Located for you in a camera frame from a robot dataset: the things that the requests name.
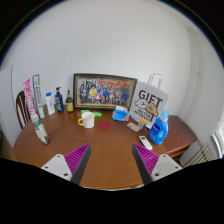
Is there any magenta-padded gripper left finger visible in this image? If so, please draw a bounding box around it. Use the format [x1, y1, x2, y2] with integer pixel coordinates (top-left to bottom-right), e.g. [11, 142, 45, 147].
[40, 143, 92, 185]

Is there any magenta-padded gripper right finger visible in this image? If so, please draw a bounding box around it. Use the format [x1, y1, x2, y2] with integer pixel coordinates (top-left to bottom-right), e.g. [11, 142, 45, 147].
[131, 143, 184, 185]

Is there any clear plastic bottle green label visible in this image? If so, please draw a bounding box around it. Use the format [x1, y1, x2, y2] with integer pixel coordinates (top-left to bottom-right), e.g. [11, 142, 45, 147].
[32, 114, 50, 145]

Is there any white remote control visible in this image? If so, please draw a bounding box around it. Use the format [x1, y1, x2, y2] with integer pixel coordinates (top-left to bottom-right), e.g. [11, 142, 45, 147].
[138, 135, 154, 151]

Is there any white radiator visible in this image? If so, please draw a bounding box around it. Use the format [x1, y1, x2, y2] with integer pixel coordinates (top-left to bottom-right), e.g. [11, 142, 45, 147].
[183, 143, 214, 168]

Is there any blue detergent bottle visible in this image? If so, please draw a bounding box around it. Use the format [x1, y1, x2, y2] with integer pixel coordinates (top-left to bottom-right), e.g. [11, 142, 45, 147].
[148, 110, 170, 146]

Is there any puzzle cube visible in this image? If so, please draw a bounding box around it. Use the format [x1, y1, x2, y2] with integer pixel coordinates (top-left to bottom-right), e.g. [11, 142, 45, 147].
[138, 119, 148, 130]

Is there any patterned snack packet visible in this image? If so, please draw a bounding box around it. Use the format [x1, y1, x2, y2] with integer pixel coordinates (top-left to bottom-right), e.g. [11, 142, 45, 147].
[126, 122, 141, 133]

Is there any white mug yellow rim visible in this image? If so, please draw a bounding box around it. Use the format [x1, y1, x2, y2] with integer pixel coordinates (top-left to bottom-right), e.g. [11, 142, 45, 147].
[77, 111, 96, 129]

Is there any white bottle blue cap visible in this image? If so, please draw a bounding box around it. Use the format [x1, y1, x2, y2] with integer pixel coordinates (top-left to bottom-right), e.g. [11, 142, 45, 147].
[45, 92, 56, 116]

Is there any red round coaster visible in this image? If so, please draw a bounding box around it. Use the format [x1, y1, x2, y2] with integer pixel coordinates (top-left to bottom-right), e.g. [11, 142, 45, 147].
[98, 121, 112, 131]

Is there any blue pump bottle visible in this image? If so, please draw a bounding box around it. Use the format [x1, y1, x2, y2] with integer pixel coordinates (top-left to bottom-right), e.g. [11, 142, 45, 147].
[54, 86, 65, 114]

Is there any amber pump bottle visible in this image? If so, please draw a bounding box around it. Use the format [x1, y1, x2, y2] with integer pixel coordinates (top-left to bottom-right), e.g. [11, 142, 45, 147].
[65, 89, 74, 113]

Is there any brown wooden chair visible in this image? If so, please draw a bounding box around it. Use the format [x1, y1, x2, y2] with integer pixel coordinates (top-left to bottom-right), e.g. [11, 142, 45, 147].
[15, 90, 32, 130]

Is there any white paper gift bag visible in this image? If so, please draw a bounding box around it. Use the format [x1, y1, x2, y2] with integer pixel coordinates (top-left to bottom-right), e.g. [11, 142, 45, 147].
[129, 73, 170, 129]

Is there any blue tissue pack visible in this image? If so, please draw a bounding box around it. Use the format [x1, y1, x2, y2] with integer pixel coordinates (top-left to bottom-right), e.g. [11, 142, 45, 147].
[111, 105, 130, 122]

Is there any pink cylindrical tube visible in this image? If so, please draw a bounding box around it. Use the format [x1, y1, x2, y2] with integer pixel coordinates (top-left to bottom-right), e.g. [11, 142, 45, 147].
[23, 77, 40, 124]

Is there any white cylindrical tube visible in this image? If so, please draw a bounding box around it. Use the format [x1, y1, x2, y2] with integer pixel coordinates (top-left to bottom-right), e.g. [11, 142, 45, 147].
[32, 73, 46, 119]

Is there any framed group picture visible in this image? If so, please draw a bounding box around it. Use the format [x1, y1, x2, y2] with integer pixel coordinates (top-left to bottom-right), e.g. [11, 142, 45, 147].
[72, 73, 138, 111]

